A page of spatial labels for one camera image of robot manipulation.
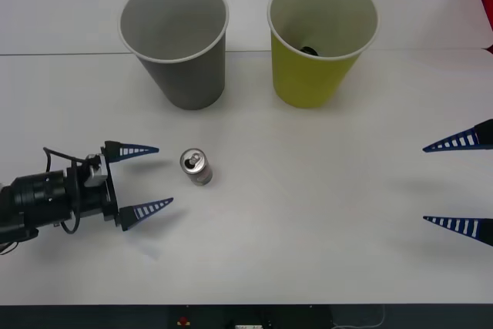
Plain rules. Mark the grey plastic bin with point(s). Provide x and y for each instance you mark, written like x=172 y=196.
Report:
x=185 y=82

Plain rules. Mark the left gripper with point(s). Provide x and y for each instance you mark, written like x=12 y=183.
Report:
x=92 y=202

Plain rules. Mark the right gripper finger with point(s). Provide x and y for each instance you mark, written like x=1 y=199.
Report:
x=462 y=225
x=462 y=139

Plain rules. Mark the yellow-green plastic bin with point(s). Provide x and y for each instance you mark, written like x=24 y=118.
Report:
x=308 y=82

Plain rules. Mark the black can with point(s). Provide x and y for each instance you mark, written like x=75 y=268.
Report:
x=309 y=50

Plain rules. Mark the red button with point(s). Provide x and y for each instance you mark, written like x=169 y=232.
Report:
x=183 y=321

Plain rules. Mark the silver drink can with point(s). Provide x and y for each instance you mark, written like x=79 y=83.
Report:
x=196 y=167

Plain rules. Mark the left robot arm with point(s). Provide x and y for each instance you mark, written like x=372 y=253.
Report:
x=36 y=192

